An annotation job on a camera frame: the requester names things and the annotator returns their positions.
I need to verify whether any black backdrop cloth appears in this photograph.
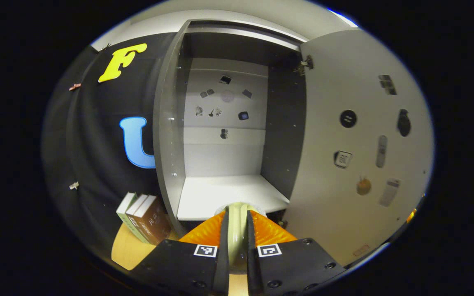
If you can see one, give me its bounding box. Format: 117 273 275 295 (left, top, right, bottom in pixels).
42 33 180 255

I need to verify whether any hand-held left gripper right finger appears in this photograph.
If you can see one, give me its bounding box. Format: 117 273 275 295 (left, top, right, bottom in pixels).
245 210 346 296

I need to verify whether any beige cabinet door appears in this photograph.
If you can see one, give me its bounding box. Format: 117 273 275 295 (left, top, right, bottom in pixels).
282 28 435 268

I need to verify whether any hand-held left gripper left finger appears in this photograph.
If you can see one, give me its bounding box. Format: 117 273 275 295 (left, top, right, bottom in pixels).
132 210 230 296

